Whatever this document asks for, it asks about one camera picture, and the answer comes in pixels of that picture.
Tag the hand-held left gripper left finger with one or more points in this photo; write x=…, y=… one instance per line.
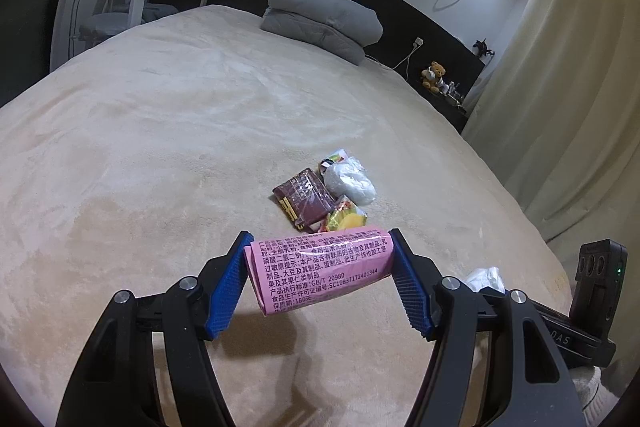
x=227, y=287

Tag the grey pillow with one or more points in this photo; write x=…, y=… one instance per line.
x=345, y=52

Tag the black bedside table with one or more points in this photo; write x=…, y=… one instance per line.
x=452, y=112

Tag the white plastic bag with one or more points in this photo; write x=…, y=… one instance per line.
x=350, y=182

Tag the grey folded duvet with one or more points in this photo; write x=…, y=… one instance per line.
x=320, y=12

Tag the cream curtain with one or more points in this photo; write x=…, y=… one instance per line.
x=565, y=82

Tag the dark red snack packet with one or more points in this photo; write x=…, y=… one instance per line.
x=305, y=197

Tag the black spiky ornament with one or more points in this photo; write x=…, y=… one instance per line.
x=482, y=49

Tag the small colourful wrapper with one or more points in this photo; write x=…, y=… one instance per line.
x=336, y=155

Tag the clear chair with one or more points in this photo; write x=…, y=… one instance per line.
x=107, y=7

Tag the beige plush bed blanket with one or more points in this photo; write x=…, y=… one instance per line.
x=150, y=132

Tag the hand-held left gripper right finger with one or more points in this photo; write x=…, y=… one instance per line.
x=410, y=287

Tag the group of small bottles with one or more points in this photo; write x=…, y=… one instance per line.
x=452, y=92

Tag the brown teddy bear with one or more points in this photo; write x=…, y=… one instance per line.
x=434, y=76

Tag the yellow colourful snack wrapper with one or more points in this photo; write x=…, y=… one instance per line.
x=345, y=217

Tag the pink snack wrapper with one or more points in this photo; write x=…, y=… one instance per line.
x=320, y=272

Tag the white tissue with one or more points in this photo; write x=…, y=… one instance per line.
x=482, y=279

